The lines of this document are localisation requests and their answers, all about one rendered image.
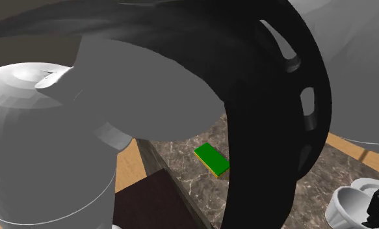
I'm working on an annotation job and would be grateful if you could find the dark brown robot stand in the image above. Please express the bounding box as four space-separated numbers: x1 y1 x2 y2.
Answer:
112 168 213 229

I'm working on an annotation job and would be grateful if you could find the green and yellow sponge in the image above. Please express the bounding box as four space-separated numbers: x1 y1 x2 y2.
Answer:
193 142 231 180

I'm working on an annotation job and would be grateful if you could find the white round dish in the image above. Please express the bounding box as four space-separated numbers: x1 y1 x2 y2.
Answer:
350 177 379 200

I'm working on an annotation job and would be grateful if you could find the white bowl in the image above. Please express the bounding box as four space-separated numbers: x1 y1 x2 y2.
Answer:
324 185 379 229

